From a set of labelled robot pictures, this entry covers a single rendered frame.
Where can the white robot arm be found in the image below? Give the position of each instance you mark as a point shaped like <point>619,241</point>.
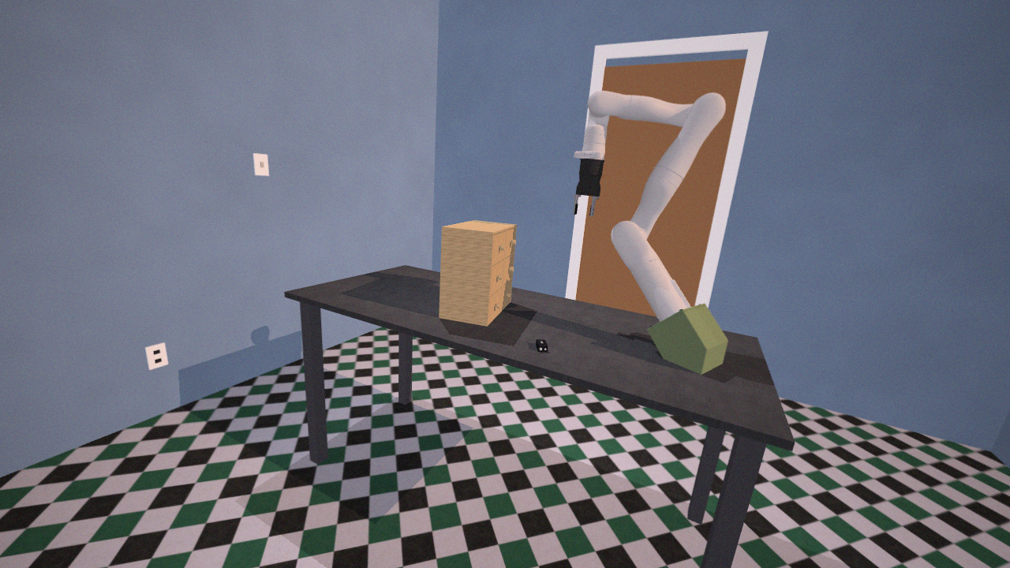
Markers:
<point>662,293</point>

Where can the light wooden chest of drawers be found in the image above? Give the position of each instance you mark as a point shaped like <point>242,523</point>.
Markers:
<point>466,268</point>

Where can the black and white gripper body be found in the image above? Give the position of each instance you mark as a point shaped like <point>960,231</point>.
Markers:
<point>590,169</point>

